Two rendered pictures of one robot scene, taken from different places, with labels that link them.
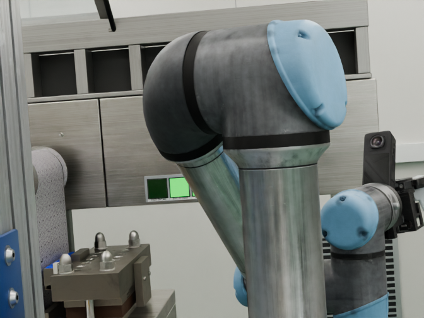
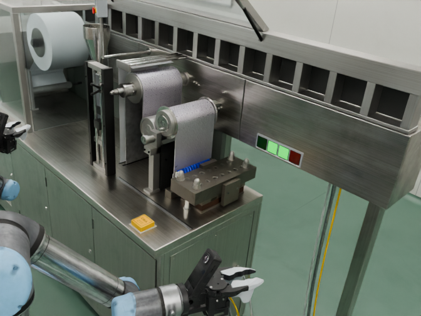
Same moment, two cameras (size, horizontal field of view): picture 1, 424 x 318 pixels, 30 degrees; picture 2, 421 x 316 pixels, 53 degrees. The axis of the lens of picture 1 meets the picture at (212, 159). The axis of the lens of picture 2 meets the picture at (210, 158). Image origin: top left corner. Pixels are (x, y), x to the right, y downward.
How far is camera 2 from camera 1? 1.12 m
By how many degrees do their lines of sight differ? 43
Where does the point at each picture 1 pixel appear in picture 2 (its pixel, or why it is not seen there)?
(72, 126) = (231, 89)
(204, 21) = (311, 52)
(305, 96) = not seen: outside the picture
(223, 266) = not seen: hidden behind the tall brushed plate
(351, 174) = (369, 189)
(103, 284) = (188, 195)
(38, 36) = (224, 31)
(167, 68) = not seen: outside the picture
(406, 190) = (212, 295)
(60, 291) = (173, 187)
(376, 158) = (200, 268)
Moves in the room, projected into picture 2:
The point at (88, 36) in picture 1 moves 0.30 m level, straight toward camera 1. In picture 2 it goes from (247, 40) to (212, 51)
